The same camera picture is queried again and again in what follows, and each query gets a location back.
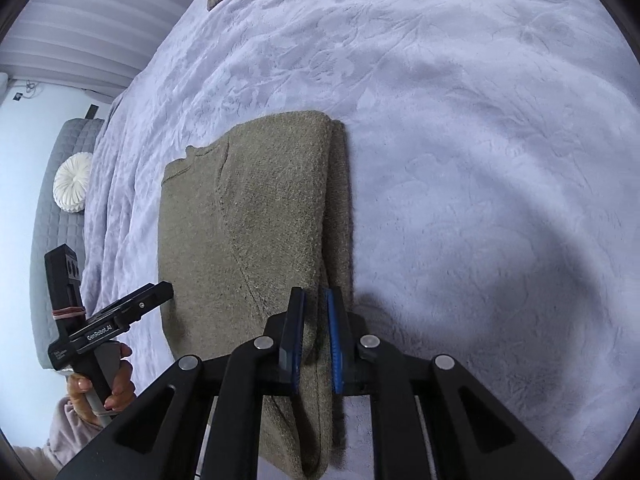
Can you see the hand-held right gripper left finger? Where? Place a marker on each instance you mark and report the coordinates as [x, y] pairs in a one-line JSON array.
[[295, 340]]

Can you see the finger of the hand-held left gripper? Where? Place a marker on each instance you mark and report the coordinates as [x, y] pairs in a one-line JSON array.
[[150, 296]]

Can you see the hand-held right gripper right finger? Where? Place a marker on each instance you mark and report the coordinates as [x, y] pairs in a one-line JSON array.
[[334, 345]]

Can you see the olive knit sweater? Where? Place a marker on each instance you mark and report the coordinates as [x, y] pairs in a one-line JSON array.
[[250, 210]]

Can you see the person's left forearm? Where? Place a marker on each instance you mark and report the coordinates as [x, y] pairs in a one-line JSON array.
[[60, 435]]

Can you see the person's left hand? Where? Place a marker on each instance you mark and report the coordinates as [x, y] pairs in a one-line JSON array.
[[125, 380]]

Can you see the grey quilted headboard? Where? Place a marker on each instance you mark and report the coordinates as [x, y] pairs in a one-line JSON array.
[[50, 245]]

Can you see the white round pillow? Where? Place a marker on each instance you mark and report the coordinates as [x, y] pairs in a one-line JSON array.
[[72, 182]]

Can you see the white curtain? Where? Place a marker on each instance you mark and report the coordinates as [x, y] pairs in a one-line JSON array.
[[100, 25]]

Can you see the white embossed blanket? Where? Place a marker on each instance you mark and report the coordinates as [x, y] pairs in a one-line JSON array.
[[450, 110]]

